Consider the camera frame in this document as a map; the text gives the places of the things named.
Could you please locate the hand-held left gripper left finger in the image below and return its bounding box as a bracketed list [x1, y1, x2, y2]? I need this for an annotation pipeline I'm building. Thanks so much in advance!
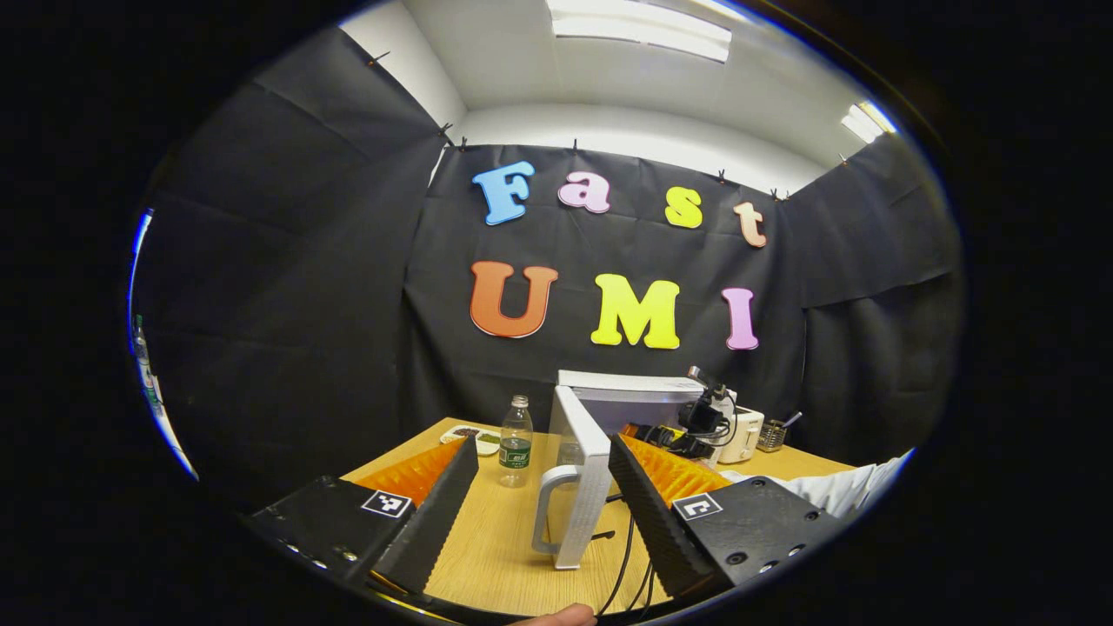
[239, 434, 481, 596]

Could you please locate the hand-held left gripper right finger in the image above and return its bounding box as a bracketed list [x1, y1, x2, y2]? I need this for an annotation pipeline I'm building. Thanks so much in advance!
[607, 433, 846, 604]

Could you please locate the white microwave oven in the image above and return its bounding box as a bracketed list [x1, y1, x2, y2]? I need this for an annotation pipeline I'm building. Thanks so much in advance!
[532, 370, 738, 570]

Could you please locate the white toaster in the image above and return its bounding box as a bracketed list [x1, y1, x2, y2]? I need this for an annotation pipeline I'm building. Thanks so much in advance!
[720, 405, 766, 464]

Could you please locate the white plate with dark snacks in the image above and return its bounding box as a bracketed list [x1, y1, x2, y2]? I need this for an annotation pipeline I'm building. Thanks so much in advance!
[439, 424, 503, 456]

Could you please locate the clear water bottle green label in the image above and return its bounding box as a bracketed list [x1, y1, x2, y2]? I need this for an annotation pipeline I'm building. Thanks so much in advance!
[499, 395, 535, 489]

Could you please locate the black backdrop cloth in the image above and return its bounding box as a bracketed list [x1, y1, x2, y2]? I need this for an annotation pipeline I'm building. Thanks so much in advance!
[130, 26, 966, 514]

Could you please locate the clear plastic drink bottle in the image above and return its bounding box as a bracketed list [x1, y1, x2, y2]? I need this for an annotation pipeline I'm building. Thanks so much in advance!
[130, 315, 166, 414]

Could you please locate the small ceiling light panel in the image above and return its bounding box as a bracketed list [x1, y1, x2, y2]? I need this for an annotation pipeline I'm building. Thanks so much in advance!
[840, 101, 898, 144]

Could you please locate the large ceiling light panel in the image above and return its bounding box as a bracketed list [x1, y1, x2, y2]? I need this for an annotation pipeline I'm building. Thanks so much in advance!
[546, 0, 733, 63]

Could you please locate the black cable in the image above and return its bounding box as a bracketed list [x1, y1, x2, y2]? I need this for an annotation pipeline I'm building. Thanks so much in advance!
[591, 511, 657, 616]

